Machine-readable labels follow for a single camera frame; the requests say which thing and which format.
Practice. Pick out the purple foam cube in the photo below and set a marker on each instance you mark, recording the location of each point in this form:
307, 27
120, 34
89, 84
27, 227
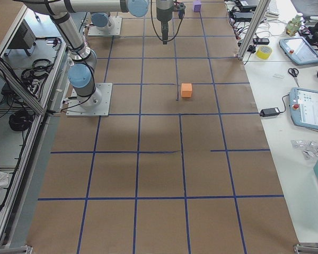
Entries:
196, 6

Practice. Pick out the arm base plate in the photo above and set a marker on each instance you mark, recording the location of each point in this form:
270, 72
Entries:
97, 105
109, 26

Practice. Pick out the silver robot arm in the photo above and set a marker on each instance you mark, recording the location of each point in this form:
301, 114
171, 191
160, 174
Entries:
81, 73
137, 6

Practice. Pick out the black power adapter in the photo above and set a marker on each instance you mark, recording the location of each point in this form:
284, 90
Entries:
267, 112

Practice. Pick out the plastic bag pile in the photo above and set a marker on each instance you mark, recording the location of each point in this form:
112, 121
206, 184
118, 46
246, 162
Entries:
309, 148

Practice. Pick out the blue teach pendant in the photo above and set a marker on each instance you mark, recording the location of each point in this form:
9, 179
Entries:
299, 51
304, 107

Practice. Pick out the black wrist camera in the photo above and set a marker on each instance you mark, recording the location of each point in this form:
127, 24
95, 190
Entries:
179, 8

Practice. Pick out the far blue teach pendant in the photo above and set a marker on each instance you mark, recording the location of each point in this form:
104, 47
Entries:
299, 51

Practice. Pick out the orange foam cube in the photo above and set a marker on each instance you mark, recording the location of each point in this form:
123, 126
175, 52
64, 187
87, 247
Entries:
186, 90

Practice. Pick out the yellow tape roll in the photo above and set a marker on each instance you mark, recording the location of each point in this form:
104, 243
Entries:
264, 52

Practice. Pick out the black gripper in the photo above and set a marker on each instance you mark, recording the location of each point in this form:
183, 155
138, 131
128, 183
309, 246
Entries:
164, 15

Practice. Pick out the near blue teach pendant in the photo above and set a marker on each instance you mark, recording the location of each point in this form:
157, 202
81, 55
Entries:
304, 107

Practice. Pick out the aluminium frame post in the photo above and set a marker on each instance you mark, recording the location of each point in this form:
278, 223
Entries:
258, 15

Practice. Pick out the black handled scissors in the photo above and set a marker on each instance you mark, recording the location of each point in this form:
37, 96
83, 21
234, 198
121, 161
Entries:
294, 73

